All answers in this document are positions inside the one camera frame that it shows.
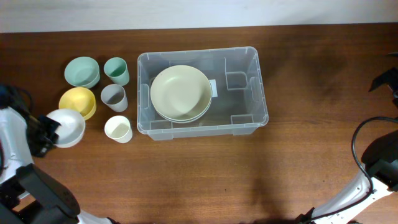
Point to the clear plastic storage bin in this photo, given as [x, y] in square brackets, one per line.
[239, 109]

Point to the white small bowl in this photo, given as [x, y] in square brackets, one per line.
[71, 129]

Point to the beige bowl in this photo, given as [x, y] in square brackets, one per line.
[181, 93]
[188, 120]

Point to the green cup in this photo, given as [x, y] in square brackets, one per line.
[116, 69]

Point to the cream cup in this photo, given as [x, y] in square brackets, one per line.
[118, 128]

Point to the grey cup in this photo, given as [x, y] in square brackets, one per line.
[114, 96]

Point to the green small bowl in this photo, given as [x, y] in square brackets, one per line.
[82, 72]

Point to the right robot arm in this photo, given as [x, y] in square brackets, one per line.
[377, 178]

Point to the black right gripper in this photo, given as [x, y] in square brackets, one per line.
[391, 79]

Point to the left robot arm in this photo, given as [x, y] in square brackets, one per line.
[28, 194]

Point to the yellow small bowl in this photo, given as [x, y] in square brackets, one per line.
[79, 99]

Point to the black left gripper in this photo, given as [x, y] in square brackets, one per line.
[42, 151]

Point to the white label in bin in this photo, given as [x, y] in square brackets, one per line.
[213, 88]

